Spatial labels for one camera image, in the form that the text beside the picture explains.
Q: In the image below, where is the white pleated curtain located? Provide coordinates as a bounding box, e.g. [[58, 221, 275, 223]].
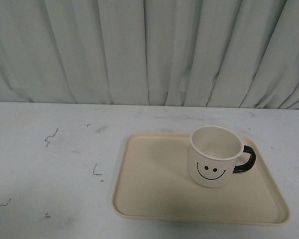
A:
[[0, 0, 299, 109]]

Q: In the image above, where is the white mug with black handle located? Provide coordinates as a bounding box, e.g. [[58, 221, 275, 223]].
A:
[[187, 125, 256, 188]]

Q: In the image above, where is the beige rectangular tray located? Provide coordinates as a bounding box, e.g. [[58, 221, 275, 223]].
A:
[[112, 132, 290, 226]]

